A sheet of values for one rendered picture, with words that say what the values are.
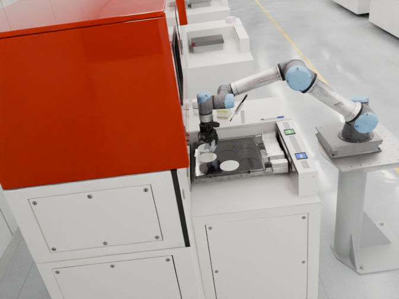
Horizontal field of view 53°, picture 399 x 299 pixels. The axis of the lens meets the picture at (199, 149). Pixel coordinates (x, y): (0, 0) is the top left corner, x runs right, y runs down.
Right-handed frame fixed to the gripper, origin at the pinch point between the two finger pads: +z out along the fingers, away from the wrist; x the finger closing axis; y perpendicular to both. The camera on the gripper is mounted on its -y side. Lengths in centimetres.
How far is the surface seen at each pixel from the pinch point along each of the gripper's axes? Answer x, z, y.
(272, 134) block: 24.6, 1.1, -29.0
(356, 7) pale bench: -59, 71, -658
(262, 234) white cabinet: 41, 25, 28
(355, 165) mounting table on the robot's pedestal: 73, 9, -24
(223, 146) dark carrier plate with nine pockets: 3.2, 1.4, -7.1
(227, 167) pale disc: 15.5, 1.2, 11.7
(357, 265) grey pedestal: 78, 90, -32
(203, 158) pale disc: -1.1, 1.3, 8.0
